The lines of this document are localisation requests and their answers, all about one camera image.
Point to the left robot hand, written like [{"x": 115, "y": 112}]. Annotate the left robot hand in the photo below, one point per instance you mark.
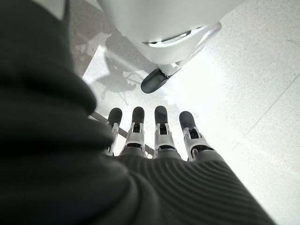
[{"x": 82, "y": 182}]

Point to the dark cabinet plinth strip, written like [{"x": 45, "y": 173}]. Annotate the dark cabinet plinth strip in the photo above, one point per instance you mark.
[{"x": 122, "y": 133}]

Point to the black left robot foot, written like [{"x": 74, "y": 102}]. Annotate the black left robot foot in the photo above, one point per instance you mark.
[{"x": 154, "y": 83}]

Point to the white left robot leg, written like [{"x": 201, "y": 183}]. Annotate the white left robot leg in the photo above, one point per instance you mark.
[{"x": 164, "y": 28}]

